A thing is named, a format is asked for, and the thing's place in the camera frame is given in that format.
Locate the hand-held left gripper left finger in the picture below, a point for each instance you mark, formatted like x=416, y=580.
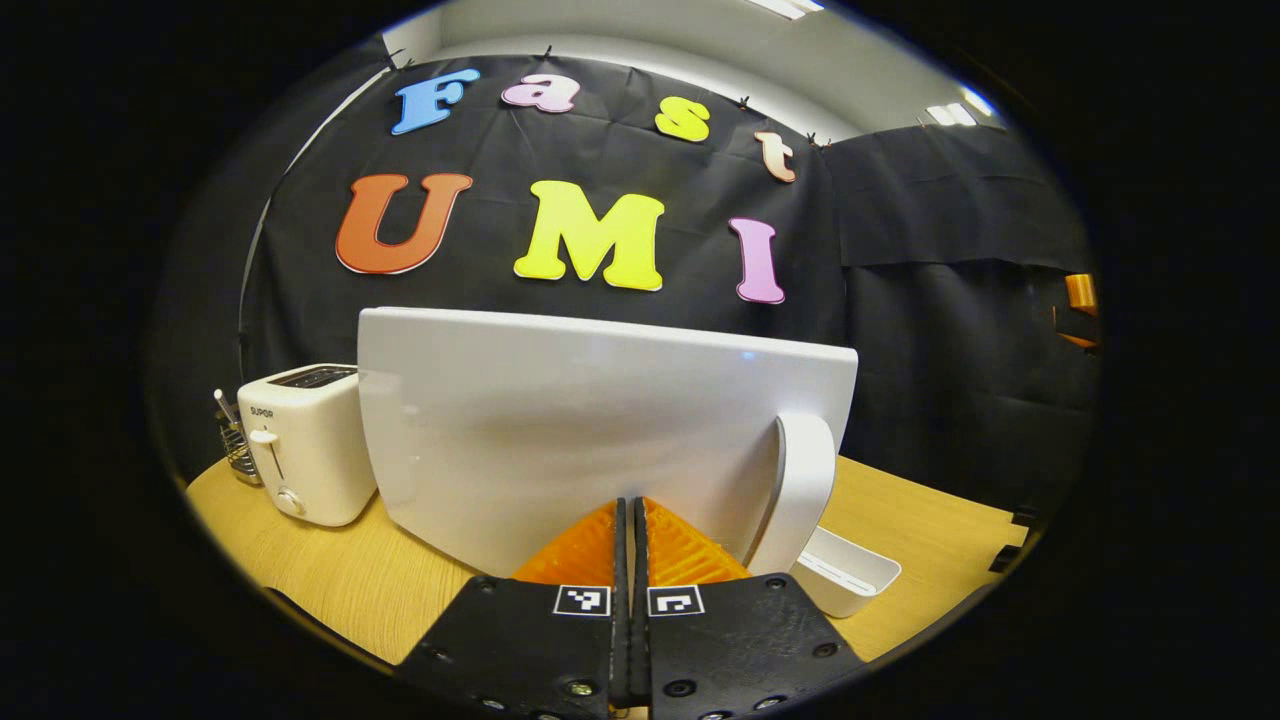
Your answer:
x=520, y=640

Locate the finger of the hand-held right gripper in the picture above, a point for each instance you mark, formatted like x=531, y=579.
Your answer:
x=1082, y=293

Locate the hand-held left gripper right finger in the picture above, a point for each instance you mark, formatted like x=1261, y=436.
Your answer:
x=740, y=640

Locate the white microwave oven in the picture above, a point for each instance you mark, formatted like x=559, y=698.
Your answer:
x=560, y=420

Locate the white rectangular dish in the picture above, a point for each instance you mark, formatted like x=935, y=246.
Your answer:
x=850, y=578

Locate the small ceiling light panel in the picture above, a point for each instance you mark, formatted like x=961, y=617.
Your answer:
x=955, y=112

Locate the white toaster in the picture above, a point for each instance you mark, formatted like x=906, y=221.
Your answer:
x=310, y=450

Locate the white utensil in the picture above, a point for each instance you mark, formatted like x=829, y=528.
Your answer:
x=224, y=403

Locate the long ceiling light panel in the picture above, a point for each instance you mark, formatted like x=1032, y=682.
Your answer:
x=790, y=6

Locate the black table edge bracket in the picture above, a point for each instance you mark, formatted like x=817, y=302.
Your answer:
x=1005, y=558
x=1020, y=517

